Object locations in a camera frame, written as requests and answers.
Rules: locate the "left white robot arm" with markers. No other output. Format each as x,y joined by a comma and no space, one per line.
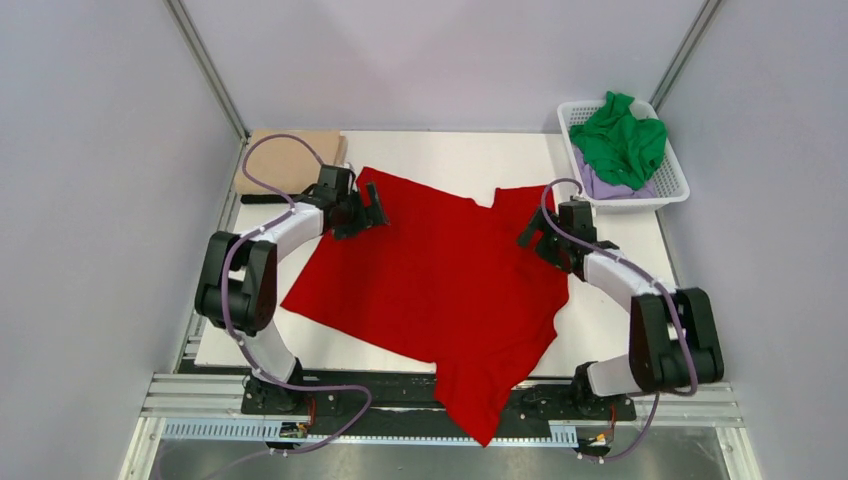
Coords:
237,289

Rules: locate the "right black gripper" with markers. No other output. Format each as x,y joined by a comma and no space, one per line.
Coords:
537,222

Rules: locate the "aluminium frame post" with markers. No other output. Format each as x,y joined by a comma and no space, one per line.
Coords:
687,47
193,39

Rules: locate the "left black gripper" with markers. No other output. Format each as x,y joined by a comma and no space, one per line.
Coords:
370,216

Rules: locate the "white slotted cable duct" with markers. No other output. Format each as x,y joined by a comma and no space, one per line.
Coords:
281,432

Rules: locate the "right aluminium frame post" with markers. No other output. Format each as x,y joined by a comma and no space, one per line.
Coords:
687,47

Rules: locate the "red t shirt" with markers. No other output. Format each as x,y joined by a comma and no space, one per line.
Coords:
444,283

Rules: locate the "folded beige t shirt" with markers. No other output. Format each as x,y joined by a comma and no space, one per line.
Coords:
288,165

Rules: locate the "left aluminium frame post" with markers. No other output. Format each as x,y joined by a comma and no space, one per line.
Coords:
193,39

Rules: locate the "green t shirt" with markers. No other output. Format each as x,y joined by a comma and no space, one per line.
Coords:
623,150

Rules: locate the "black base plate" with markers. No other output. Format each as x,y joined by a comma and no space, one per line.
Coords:
405,403

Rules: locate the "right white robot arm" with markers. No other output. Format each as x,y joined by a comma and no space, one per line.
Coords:
673,345

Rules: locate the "white plastic basket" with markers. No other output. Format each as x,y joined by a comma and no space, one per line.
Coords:
667,186

